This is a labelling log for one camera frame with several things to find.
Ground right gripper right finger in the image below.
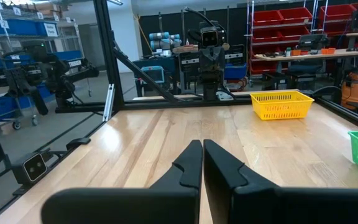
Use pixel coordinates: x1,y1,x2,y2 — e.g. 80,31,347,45
203,139,358,224

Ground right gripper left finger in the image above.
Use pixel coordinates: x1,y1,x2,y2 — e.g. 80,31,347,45
40,139,204,224

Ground blue storage bin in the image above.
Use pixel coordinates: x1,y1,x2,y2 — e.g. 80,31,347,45
223,63,248,80

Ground silver metal mounting plate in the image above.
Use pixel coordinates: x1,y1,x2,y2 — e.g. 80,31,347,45
216,90,234,101

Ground teal screen device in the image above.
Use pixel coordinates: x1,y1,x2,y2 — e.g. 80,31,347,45
140,65,165,84

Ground metal rack with red bins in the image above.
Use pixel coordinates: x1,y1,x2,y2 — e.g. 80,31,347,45
246,0,358,85

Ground yellow plastic basket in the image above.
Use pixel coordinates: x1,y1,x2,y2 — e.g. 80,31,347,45
249,90,315,121

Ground black office chair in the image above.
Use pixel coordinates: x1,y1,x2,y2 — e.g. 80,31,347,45
286,33,331,91

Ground wooden workbench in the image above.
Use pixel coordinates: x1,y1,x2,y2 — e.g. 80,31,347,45
254,48,358,62

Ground metal shelf with blue bins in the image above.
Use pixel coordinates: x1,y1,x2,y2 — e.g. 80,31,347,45
0,0,85,94

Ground black camera mount foot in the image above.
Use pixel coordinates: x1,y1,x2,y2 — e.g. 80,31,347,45
65,137,92,151

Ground black table-level camera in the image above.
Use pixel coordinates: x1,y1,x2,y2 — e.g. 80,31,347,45
11,151,48,186

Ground silver aluminium extrusion post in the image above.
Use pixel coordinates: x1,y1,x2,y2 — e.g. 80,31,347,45
102,83,116,123

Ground black vacuum hose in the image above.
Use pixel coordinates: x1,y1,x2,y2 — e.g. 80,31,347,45
311,85,343,98

